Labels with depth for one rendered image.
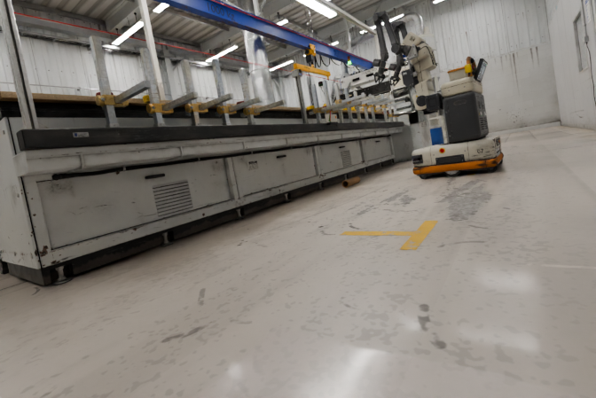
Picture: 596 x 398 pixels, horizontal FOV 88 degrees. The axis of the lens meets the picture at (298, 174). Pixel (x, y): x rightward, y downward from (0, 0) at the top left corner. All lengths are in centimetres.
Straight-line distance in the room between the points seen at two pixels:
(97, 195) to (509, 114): 1128
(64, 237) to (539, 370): 185
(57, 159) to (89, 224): 42
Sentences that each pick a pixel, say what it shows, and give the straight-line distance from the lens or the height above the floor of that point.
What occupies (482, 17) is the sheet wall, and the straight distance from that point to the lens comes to 1234.
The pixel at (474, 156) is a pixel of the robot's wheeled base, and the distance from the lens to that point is 295.
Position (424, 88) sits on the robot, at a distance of 324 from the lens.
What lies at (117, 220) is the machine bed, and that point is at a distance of 202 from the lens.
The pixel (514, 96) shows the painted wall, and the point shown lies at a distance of 1188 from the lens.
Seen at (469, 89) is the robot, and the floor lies 70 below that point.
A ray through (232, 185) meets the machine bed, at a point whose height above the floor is 27.
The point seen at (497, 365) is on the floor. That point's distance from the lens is 69.
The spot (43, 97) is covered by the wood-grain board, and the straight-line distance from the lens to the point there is 191.
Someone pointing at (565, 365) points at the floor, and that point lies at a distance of 71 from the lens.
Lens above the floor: 40
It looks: 3 degrees down
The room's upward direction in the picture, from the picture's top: 10 degrees counter-clockwise
